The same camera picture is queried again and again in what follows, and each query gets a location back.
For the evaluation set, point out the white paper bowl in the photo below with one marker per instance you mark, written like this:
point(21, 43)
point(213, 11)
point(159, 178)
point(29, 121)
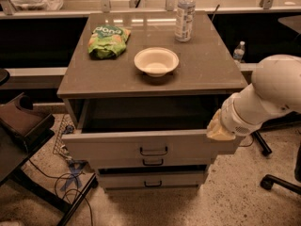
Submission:
point(156, 61)

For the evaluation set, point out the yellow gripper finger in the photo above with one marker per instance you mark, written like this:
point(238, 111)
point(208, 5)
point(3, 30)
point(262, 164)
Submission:
point(216, 131)

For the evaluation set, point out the grey drawer cabinet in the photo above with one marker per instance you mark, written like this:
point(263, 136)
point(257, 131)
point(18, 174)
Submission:
point(206, 69)

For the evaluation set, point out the small water bottle behind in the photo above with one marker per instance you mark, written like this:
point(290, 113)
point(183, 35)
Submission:
point(239, 52)

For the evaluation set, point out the blue tape cross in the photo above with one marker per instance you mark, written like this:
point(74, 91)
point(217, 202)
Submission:
point(75, 168)

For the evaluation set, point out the grey top drawer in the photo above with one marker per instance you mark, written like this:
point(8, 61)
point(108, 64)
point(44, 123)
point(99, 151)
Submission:
point(124, 128)

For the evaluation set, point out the grey bottom drawer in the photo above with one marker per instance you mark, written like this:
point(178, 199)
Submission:
point(143, 180)

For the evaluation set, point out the green chip bag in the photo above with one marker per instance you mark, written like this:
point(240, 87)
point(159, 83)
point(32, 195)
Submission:
point(108, 41)

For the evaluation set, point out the dark brown chair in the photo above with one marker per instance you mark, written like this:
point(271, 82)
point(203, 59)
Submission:
point(23, 132)

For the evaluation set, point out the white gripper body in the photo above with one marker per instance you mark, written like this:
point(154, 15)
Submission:
point(232, 121)

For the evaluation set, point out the black stand leg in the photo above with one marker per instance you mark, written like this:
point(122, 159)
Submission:
point(265, 148)

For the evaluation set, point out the clear water bottle on cabinet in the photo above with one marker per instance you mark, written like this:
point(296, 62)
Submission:
point(184, 20)

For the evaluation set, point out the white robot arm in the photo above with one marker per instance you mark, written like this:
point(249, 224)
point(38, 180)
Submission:
point(274, 91)

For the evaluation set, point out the black office chair caster leg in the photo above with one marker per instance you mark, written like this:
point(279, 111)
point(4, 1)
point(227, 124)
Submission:
point(269, 180)

